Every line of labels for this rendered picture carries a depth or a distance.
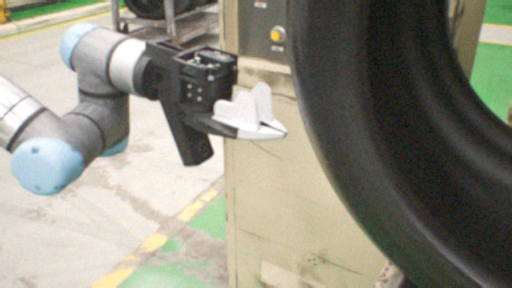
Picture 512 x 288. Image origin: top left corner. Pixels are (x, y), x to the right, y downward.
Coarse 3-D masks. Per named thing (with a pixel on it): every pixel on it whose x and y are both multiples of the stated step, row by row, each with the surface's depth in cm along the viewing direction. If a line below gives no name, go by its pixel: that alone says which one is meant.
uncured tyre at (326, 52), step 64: (320, 0) 35; (384, 0) 57; (320, 64) 37; (384, 64) 59; (448, 64) 59; (320, 128) 40; (384, 128) 56; (448, 128) 61; (384, 192) 38; (448, 192) 57; (448, 256) 37
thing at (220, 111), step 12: (240, 96) 55; (252, 96) 55; (216, 108) 58; (228, 108) 57; (240, 108) 56; (252, 108) 55; (228, 120) 58; (240, 120) 57; (252, 120) 56; (240, 132) 56; (252, 132) 56; (264, 132) 56; (276, 132) 56
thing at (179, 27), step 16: (112, 0) 404; (128, 0) 408; (144, 0) 434; (160, 0) 457; (176, 0) 391; (192, 0) 426; (208, 0) 466; (112, 16) 411; (144, 16) 406; (160, 16) 400; (176, 16) 419; (192, 16) 496; (208, 16) 498; (128, 32) 429; (144, 32) 433; (160, 32) 434; (176, 32) 402; (192, 32) 429
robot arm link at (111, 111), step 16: (80, 96) 69; (96, 96) 68; (112, 96) 69; (128, 96) 72; (96, 112) 67; (112, 112) 69; (128, 112) 73; (112, 128) 68; (128, 128) 74; (112, 144) 72
